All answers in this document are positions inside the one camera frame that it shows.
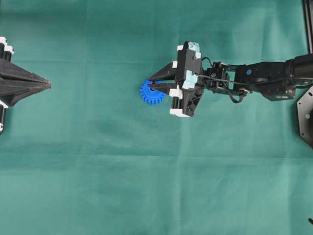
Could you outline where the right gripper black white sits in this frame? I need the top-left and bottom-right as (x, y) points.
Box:
(148, 42), (203, 118)

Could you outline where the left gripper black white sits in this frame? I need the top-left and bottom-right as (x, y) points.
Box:
(0, 36), (51, 134)

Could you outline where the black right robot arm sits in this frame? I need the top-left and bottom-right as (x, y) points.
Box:
(147, 41), (313, 117)

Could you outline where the blue plastic gear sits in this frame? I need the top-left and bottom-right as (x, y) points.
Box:
(140, 80), (166, 105)

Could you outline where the green table cloth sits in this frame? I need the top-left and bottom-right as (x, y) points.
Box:
(0, 0), (313, 235)

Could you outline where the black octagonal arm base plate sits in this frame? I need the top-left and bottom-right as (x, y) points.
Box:
(297, 87), (313, 148)

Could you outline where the black aluminium frame rail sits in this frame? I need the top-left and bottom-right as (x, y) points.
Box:
(302, 0), (313, 54)

